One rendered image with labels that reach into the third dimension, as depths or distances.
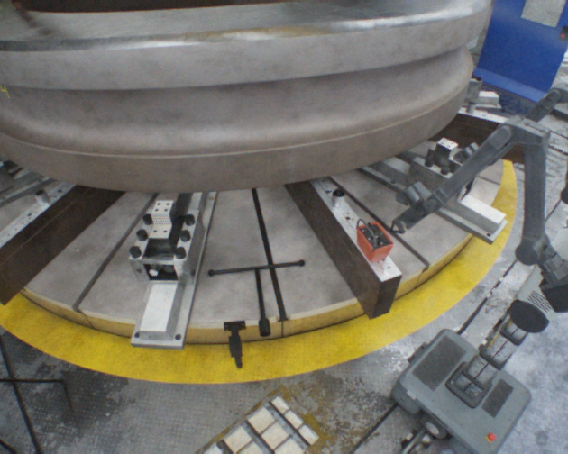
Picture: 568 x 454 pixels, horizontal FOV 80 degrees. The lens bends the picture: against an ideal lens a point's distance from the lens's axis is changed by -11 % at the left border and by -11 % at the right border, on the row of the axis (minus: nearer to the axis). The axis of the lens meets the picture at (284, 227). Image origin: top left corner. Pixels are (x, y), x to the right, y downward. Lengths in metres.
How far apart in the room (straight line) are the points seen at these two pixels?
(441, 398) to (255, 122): 1.85
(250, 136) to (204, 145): 0.27
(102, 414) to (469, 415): 2.10
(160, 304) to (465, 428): 1.80
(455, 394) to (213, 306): 1.49
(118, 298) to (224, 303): 0.70
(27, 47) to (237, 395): 2.27
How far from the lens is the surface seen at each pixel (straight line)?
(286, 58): 1.96
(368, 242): 2.06
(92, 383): 2.73
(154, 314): 2.27
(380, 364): 2.58
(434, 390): 2.30
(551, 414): 2.89
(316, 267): 2.56
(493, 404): 2.41
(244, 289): 2.45
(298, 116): 2.26
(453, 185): 1.34
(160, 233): 2.25
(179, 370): 2.58
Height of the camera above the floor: 2.26
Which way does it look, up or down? 44 degrees down
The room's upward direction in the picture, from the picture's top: straight up
